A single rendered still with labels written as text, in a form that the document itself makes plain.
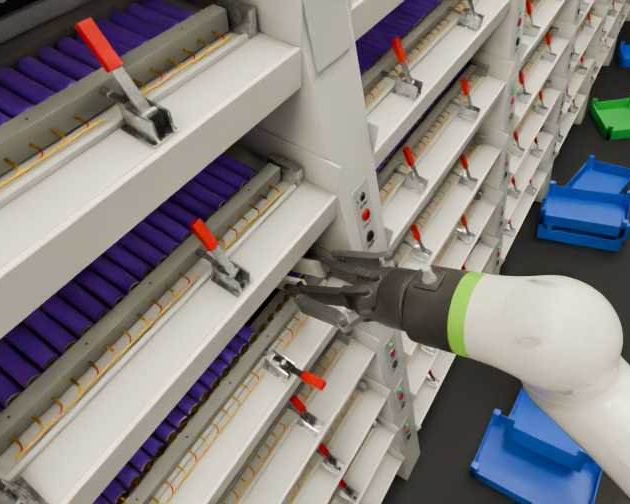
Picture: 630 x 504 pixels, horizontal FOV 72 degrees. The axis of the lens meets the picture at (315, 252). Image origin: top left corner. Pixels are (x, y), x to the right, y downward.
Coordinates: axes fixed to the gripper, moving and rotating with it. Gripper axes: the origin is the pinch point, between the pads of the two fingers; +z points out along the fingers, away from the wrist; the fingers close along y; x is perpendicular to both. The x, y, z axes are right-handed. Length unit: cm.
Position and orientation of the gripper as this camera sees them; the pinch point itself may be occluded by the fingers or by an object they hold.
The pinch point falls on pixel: (296, 274)
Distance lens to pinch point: 64.8
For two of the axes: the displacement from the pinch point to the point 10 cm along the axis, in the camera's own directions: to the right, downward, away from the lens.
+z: -7.4, -1.2, 6.6
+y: -5.6, 6.7, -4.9
